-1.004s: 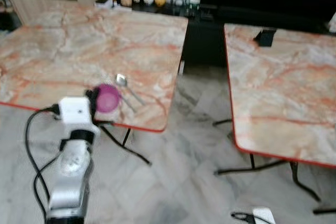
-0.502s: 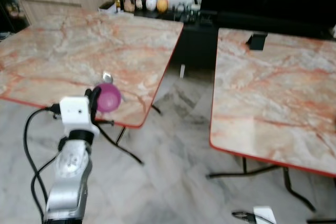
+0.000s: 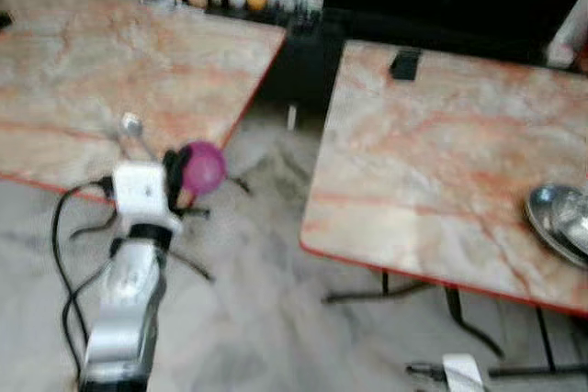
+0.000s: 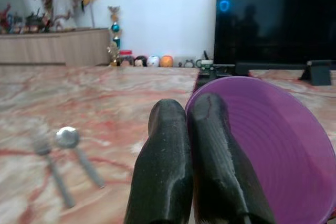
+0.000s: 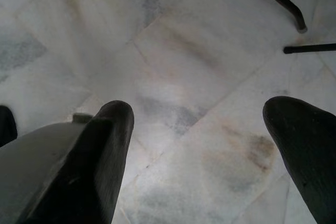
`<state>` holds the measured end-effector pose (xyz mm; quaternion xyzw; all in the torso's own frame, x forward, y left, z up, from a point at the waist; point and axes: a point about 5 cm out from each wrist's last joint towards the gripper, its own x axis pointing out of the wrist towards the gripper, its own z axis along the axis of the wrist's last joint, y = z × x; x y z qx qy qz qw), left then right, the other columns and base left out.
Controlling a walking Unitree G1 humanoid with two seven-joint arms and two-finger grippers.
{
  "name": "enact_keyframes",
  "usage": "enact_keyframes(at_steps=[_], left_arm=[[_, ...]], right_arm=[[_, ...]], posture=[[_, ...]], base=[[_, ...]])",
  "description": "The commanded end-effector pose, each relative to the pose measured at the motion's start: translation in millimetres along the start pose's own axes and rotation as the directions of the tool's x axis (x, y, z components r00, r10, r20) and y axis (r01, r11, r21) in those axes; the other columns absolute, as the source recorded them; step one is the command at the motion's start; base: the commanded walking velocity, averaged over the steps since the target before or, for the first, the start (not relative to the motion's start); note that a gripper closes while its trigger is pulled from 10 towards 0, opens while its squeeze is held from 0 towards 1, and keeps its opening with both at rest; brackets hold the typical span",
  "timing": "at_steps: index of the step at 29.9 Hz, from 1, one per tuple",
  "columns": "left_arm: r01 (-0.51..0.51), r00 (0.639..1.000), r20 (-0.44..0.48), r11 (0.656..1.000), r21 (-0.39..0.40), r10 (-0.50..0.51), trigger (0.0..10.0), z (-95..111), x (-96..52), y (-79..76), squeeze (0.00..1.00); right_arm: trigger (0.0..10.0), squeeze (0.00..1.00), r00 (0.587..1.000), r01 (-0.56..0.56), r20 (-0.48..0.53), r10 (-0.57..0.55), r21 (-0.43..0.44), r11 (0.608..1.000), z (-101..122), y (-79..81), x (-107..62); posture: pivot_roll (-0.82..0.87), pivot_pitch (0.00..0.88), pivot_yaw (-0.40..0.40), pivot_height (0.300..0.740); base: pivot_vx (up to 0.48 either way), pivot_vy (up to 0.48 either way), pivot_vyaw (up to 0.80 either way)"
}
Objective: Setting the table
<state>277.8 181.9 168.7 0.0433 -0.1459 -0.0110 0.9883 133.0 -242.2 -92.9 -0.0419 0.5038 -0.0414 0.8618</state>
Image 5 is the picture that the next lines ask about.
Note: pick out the black robot foot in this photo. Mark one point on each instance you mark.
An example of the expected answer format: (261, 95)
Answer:
(6, 125)

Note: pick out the grey robot leg shell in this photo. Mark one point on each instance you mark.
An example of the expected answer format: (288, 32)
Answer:
(31, 161)

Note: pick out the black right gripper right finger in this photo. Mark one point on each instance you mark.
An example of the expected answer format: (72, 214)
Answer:
(307, 155)

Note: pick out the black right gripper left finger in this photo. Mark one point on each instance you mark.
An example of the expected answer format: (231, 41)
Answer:
(105, 155)

